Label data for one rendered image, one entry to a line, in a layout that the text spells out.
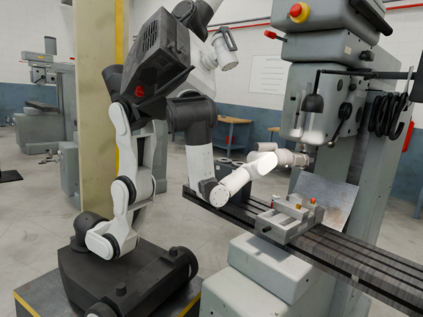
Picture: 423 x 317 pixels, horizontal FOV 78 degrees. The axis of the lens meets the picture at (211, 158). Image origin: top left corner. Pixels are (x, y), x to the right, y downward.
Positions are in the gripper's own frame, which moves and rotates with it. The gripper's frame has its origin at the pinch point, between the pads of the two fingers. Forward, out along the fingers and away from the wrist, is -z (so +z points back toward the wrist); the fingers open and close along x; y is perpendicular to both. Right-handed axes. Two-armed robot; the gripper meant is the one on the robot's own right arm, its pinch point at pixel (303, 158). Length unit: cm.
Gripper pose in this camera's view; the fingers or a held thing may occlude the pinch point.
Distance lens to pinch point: 122.4
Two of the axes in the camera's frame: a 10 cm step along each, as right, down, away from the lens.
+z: -8.8, 0.3, -4.7
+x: -4.6, -2.6, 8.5
